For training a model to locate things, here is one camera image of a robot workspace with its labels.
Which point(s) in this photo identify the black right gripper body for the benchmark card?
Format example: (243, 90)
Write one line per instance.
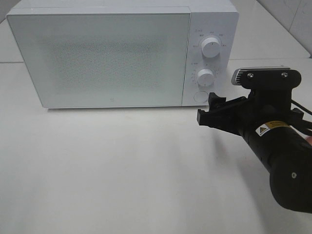
(262, 108)

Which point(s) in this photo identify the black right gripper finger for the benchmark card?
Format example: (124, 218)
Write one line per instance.
(216, 102)
(207, 118)

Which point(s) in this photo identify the round white door button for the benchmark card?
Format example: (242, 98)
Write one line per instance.
(201, 97)

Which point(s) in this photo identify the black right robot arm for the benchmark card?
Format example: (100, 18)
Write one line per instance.
(273, 131)

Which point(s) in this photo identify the lower white microwave knob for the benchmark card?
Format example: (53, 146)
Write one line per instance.
(205, 77)

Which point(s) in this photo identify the white microwave knob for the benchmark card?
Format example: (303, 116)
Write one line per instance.
(210, 46)
(205, 77)

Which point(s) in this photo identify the upper white microwave knob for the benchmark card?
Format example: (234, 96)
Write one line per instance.
(210, 46)

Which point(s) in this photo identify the white microwave oven body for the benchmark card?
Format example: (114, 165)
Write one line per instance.
(207, 18)

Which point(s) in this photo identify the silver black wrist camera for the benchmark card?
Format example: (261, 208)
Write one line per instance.
(266, 78)

